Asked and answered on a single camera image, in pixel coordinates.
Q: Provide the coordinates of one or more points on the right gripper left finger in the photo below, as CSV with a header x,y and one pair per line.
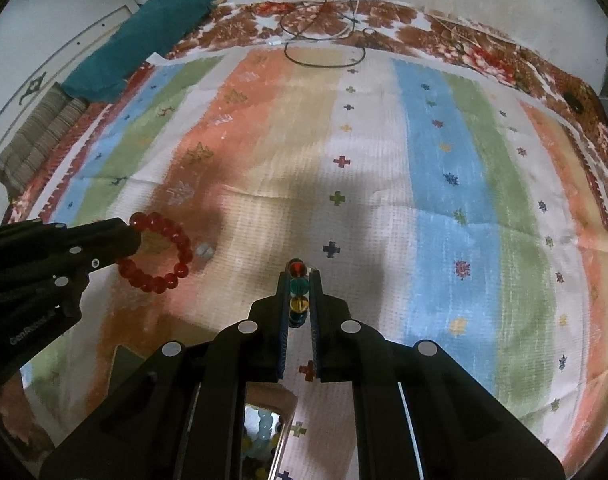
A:
x,y
271,314

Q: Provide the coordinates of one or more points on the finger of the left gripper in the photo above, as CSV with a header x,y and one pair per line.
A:
x,y
96,245

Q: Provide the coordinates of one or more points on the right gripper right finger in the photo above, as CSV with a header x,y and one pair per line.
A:
x,y
331,345

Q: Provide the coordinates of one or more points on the striped grey pillow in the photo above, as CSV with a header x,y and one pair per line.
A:
x,y
32,143

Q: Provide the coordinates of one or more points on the striped colourful blanket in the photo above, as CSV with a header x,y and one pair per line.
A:
x,y
334,209

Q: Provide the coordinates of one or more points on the teal towel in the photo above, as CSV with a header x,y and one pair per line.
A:
x,y
155,28

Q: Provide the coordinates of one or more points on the brown floral bed sheet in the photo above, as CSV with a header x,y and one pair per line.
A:
x,y
384,25

